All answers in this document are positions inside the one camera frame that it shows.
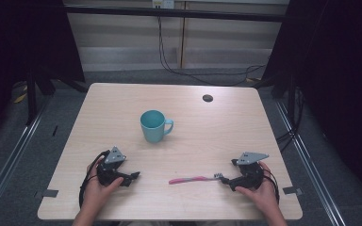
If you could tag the grey tape piece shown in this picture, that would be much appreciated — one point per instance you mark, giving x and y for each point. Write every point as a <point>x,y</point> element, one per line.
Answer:
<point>292,190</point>
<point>50,193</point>

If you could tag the person's right hand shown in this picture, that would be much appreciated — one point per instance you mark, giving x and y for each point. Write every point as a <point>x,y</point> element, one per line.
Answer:
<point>260,196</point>

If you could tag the yellow floor tape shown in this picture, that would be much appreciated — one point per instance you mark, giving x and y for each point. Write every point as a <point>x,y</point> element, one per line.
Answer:
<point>20,98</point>

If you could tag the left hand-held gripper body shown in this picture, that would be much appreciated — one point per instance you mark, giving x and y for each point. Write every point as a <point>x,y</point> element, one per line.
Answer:
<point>108,174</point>

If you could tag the person's left hand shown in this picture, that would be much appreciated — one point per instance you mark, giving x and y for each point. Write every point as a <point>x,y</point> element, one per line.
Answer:
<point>97,193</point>

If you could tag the teal cup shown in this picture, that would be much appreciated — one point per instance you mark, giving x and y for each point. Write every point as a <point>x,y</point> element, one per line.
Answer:
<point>153,130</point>

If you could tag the black metal stand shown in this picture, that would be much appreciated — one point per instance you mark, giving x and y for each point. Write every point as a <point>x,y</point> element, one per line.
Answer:
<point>31,100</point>

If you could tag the pink toothbrush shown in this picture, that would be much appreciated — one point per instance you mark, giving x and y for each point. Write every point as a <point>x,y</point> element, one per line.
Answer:
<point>185,180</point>

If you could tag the black horizontal bar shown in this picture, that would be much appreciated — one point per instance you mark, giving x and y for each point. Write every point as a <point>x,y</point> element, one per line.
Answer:
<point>176,13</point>

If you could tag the white wall socket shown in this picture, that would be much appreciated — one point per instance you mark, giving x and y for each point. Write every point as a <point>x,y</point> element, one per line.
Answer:
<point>163,3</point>

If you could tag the dark curtain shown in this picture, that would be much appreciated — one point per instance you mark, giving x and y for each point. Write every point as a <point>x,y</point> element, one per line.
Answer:
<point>336,78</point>
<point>22,40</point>

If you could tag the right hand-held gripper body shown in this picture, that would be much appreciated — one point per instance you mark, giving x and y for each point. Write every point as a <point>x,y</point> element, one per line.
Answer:
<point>251,175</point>

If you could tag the metal floor rail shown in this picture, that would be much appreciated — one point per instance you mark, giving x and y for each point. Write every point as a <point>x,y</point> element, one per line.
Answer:
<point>311,169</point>
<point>11,158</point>

